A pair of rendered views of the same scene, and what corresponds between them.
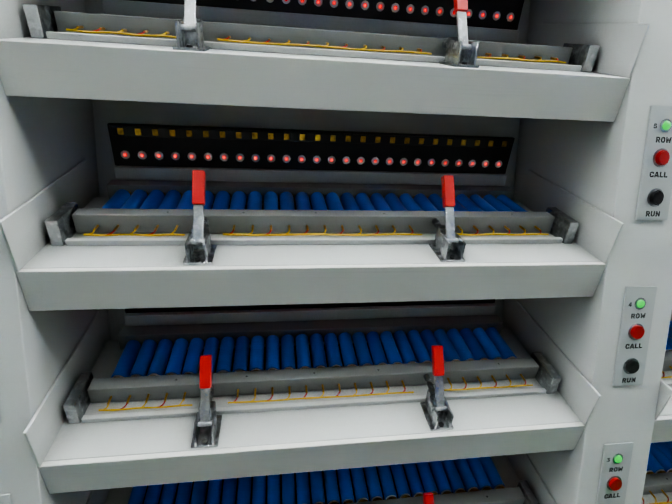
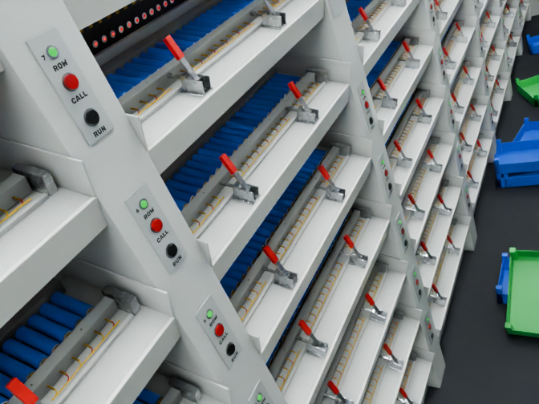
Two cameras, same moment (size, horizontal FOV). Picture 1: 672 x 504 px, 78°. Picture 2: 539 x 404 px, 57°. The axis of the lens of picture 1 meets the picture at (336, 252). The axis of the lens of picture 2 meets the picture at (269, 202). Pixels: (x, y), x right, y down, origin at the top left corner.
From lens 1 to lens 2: 0.80 m
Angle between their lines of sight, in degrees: 43
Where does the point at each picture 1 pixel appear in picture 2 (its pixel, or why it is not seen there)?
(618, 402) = (391, 202)
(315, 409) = (329, 303)
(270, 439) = (336, 326)
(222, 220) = (266, 261)
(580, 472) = (395, 237)
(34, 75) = (224, 266)
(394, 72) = (305, 144)
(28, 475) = not seen: outside the picture
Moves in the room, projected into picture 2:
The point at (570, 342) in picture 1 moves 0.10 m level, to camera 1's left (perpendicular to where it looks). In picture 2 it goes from (366, 192) to (349, 216)
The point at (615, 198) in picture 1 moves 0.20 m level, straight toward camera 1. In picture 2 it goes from (363, 131) to (411, 157)
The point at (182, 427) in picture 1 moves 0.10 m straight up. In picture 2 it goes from (309, 359) to (293, 326)
